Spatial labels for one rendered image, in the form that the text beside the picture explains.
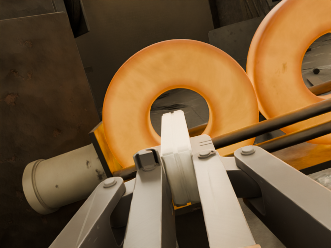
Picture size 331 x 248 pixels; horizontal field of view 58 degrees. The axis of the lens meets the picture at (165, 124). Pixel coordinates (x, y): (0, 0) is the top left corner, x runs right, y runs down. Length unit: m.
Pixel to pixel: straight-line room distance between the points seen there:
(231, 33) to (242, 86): 2.37
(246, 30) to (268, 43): 2.36
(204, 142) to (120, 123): 0.15
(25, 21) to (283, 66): 0.36
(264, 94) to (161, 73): 0.10
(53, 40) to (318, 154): 0.39
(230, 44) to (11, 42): 2.31
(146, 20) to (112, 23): 0.90
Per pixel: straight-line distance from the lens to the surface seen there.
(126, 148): 0.30
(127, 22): 7.42
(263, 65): 0.30
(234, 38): 2.66
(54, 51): 0.49
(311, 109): 0.30
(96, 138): 0.29
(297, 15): 0.31
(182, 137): 0.16
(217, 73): 0.29
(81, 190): 0.32
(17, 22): 0.49
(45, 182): 0.33
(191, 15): 8.50
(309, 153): 0.34
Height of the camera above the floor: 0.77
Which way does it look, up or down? 13 degrees down
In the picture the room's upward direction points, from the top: 14 degrees counter-clockwise
